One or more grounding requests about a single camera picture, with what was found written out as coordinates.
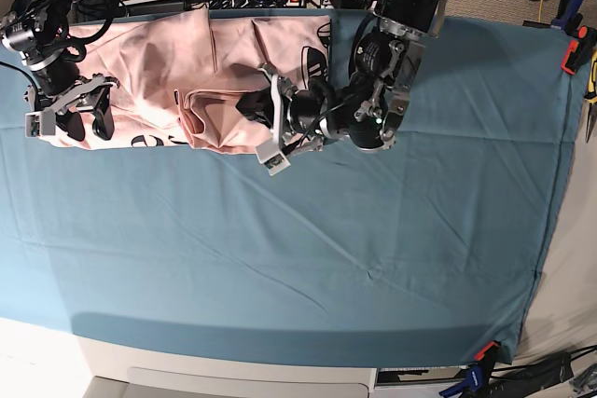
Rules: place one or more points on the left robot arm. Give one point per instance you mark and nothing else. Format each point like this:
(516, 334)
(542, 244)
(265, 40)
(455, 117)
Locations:
(385, 57)

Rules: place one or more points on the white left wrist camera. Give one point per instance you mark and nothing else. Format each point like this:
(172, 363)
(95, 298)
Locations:
(273, 160)

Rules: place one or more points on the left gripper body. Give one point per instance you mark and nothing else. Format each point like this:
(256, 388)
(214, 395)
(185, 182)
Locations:
(296, 113)

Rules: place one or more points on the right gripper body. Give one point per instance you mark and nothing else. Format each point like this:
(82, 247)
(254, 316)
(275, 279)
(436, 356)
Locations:
(61, 103)

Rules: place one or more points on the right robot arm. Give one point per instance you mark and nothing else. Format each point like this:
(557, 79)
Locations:
(58, 94)

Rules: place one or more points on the blue orange clamp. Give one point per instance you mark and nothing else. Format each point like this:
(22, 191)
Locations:
(583, 38)
(477, 375)

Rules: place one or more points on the yellow handled pliers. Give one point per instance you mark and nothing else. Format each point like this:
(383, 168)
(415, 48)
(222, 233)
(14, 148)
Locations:
(590, 98)

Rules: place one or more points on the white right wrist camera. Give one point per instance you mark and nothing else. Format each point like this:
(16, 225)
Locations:
(40, 124)

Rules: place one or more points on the blue orange clamp bottom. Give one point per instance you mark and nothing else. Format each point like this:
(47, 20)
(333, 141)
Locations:
(477, 375)

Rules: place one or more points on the black power strip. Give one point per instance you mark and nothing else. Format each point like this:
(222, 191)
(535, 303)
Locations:
(253, 4)

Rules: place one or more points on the blue orange clamp top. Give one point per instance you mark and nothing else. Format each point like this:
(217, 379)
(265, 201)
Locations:
(583, 38)

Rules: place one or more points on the pink T-shirt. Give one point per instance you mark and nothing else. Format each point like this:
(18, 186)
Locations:
(181, 77)

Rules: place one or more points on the teal table cloth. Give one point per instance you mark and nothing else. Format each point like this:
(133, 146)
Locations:
(418, 255)

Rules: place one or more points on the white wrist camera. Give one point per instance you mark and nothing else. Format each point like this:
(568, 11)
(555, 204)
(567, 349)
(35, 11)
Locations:
(40, 124)
(273, 160)

